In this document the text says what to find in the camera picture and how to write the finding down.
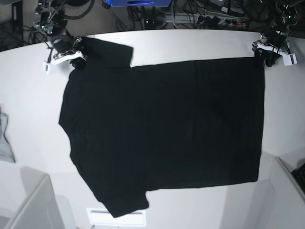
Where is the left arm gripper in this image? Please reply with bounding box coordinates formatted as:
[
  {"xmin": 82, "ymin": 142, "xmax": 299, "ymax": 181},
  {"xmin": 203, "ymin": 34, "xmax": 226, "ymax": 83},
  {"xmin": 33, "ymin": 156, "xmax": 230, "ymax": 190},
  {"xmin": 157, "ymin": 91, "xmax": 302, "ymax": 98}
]
[{"xmin": 252, "ymin": 33, "xmax": 290, "ymax": 67}]

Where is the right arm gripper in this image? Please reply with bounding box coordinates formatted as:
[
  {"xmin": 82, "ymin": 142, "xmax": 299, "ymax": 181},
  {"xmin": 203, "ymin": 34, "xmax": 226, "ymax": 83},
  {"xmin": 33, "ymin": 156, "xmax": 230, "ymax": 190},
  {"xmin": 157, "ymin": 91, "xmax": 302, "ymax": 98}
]
[{"xmin": 47, "ymin": 34, "xmax": 82, "ymax": 69}]

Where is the black T-shirt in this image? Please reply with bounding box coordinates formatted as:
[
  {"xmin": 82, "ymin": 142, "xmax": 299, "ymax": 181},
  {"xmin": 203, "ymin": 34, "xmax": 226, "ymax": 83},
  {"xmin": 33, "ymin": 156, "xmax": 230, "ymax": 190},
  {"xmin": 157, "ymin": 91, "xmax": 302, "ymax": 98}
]
[{"xmin": 59, "ymin": 37, "xmax": 265, "ymax": 218}]

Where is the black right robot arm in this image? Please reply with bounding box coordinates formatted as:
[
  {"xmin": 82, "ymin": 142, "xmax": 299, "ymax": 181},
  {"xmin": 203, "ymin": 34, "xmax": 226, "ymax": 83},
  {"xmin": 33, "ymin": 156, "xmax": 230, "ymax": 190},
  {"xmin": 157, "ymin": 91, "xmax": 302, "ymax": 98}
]
[{"xmin": 32, "ymin": 0, "xmax": 87, "ymax": 74}]

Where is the white power strip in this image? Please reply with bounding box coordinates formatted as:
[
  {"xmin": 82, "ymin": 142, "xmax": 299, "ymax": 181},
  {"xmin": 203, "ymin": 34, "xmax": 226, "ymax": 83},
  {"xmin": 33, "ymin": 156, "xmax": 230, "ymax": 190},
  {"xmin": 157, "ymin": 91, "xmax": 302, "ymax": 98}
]
[{"xmin": 163, "ymin": 13, "xmax": 249, "ymax": 28}]

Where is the blue box at top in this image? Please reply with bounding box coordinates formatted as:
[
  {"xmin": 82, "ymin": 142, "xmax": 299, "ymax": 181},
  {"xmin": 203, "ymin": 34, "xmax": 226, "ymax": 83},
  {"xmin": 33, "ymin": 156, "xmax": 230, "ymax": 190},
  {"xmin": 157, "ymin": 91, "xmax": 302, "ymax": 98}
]
[{"xmin": 105, "ymin": 0, "xmax": 172, "ymax": 7}]

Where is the grey cloth at left edge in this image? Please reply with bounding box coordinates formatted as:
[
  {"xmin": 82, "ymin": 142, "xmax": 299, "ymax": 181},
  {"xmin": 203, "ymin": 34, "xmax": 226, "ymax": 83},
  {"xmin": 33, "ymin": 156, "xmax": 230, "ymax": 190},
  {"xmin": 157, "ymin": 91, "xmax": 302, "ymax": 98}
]
[{"xmin": 0, "ymin": 111, "xmax": 16, "ymax": 163}]

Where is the black keyboard at right edge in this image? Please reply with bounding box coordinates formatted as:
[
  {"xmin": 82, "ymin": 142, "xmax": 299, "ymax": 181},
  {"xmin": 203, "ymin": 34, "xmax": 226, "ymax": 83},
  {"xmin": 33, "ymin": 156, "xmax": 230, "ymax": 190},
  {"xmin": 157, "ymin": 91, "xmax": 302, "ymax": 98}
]
[{"xmin": 292, "ymin": 164, "xmax": 305, "ymax": 192}]

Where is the white table cable slot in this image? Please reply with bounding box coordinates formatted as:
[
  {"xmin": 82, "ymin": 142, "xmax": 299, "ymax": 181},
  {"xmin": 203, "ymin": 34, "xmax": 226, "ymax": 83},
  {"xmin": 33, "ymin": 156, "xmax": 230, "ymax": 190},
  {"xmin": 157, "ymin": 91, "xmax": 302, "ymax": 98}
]
[{"xmin": 86, "ymin": 208, "xmax": 146, "ymax": 227}]

